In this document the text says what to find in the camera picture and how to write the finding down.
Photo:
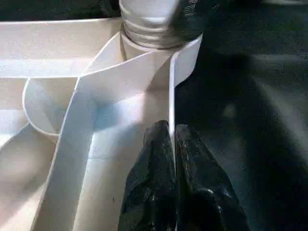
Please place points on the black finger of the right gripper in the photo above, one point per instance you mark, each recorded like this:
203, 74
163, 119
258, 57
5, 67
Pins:
192, 19

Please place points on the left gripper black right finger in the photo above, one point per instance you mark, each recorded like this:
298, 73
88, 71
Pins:
204, 192

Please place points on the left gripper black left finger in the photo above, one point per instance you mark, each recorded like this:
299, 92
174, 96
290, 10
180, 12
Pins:
154, 187

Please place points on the white plastic table leg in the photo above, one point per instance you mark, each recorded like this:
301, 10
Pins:
144, 14

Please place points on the white plastic table top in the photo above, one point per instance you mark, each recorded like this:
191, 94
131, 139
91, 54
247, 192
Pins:
108, 84

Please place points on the black work mat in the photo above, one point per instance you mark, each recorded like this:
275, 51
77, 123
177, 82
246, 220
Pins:
252, 120

